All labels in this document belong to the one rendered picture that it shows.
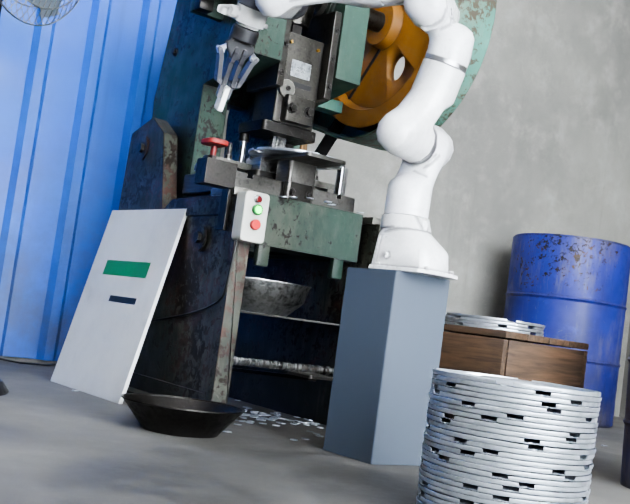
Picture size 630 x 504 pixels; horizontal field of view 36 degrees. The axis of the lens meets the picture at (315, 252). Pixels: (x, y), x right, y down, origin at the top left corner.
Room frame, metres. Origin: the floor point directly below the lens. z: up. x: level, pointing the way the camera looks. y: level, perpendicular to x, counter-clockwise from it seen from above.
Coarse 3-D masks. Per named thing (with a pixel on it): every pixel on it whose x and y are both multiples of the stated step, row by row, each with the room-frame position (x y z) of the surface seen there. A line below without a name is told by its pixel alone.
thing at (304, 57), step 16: (288, 48) 2.87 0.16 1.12; (304, 48) 2.90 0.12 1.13; (320, 48) 2.93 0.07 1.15; (288, 64) 2.87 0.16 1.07; (304, 64) 2.90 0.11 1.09; (320, 64) 2.93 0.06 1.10; (288, 80) 2.86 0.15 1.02; (304, 80) 2.91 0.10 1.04; (256, 96) 2.95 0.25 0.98; (272, 96) 2.87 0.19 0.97; (288, 96) 2.85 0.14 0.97; (304, 96) 2.91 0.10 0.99; (256, 112) 2.94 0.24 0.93; (272, 112) 2.86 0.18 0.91; (288, 112) 2.85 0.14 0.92; (304, 112) 2.88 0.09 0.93; (304, 128) 2.92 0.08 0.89
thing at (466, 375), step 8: (440, 368) 1.76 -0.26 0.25; (448, 376) 1.62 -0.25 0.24; (456, 376) 1.60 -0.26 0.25; (464, 376) 1.59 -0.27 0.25; (472, 376) 1.58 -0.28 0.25; (480, 376) 1.69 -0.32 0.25; (488, 376) 1.67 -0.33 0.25; (496, 376) 1.83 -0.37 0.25; (504, 376) 1.83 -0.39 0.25; (496, 384) 1.56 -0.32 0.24; (512, 384) 1.55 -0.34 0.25; (520, 384) 1.54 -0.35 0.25; (528, 384) 1.54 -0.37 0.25; (536, 384) 1.63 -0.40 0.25; (544, 384) 1.65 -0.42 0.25; (552, 384) 1.79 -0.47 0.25; (552, 392) 1.55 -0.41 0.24; (560, 392) 1.55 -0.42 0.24; (568, 392) 1.55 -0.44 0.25; (576, 392) 1.56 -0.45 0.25; (584, 392) 1.57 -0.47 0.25; (592, 392) 1.59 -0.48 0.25; (600, 392) 1.65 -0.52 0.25
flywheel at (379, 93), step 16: (400, 16) 3.10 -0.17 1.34; (368, 32) 3.19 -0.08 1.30; (384, 32) 3.12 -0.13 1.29; (400, 32) 3.10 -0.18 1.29; (416, 32) 3.03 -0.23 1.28; (368, 48) 3.24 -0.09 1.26; (384, 48) 3.16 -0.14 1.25; (400, 48) 3.09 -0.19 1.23; (416, 48) 3.02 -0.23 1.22; (368, 64) 3.23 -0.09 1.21; (384, 64) 3.16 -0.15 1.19; (416, 64) 3.02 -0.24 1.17; (368, 80) 3.22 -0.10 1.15; (384, 80) 3.15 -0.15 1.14; (400, 80) 3.08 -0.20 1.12; (352, 96) 3.29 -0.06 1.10; (368, 96) 3.21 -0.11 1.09; (384, 96) 3.14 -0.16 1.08; (400, 96) 3.01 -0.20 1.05; (352, 112) 3.22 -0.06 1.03; (368, 112) 3.14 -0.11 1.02; (384, 112) 3.07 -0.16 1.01; (368, 128) 3.16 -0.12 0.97
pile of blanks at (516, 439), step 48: (432, 384) 1.68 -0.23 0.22; (480, 384) 1.56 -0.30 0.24; (432, 432) 1.65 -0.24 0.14; (480, 432) 1.56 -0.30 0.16; (528, 432) 1.54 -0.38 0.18; (576, 432) 1.57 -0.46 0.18; (432, 480) 1.62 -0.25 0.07; (480, 480) 1.56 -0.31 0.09; (528, 480) 1.54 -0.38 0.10; (576, 480) 1.58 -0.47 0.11
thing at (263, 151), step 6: (252, 150) 2.80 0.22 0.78; (264, 150) 2.77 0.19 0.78; (270, 150) 2.75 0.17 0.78; (276, 150) 2.74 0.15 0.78; (282, 150) 2.73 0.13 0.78; (288, 150) 2.72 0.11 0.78; (294, 150) 2.72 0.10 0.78; (300, 150) 2.72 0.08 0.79; (252, 156) 2.90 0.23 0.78; (258, 156) 2.89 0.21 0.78; (264, 156) 2.87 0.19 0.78; (330, 156) 2.76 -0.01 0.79; (318, 168) 2.96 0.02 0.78; (324, 168) 2.94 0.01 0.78; (336, 168) 2.91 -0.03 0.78
